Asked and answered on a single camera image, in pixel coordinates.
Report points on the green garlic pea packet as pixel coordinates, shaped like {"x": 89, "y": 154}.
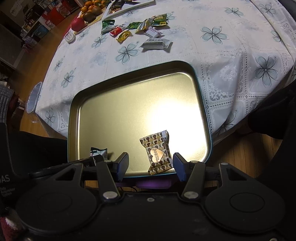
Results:
{"x": 160, "y": 20}

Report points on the white floral tablecloth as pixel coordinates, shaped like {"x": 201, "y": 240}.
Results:
{"x": 242, "y": 52}

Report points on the gold yellow candy packet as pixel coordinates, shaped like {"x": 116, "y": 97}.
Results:
{"x": 123, "y": 36}

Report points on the red white hawthorn packet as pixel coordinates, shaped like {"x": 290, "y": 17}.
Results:
{"x": 116, "y": 31}

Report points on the gold metal tray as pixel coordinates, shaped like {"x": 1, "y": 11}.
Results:
{"x": 116, "y": 113}

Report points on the yellow cutting board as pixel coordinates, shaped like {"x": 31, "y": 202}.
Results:
{"x": 98, "y": 18}

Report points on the white hawthorn strip packet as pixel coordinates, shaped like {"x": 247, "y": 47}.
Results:
{"x": 152, "y": 32}

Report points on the blue white snack packet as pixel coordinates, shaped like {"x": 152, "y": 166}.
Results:
{"x": 96, "y": 151}

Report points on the red apple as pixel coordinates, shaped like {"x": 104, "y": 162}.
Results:
{"x": 77, "y": 24}

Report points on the brown heart snack packet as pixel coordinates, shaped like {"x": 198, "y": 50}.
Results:
{"x": 158, "y": 152}

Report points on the white remote control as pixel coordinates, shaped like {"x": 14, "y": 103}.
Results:
{"x": 69, "y": 37}

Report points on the small green foil candy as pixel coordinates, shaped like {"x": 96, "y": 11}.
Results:
{"x": 133, "y": 25}

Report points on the brown kiwi fruit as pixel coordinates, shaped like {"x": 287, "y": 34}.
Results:
{"x": 88, "y": 16}

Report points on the green white leaf packet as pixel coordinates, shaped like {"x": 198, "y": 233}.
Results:
{"x": 107, "y": 26}

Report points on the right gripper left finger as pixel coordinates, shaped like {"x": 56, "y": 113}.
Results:
{"x": 108, "y": 173}

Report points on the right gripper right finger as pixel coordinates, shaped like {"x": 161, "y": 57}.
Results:
{"x": 193, "y": 173}

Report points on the white rectangular plate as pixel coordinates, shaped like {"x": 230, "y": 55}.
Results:
{"x": 117, "y": 8}

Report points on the long grey snack bar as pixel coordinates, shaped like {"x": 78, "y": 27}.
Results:
{"x": 156, "y": 44}

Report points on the silver yellow foil packet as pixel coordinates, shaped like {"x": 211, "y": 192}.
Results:
{"x": 144, "y": 26}

